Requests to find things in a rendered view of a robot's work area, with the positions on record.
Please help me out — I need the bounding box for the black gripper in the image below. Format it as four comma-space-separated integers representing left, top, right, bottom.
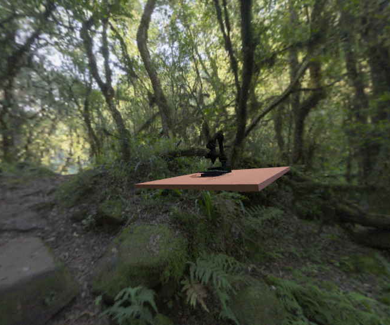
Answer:
205, 149, 222, 164

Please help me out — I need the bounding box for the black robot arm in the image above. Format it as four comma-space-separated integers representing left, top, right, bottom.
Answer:
206, 133, 227, 167

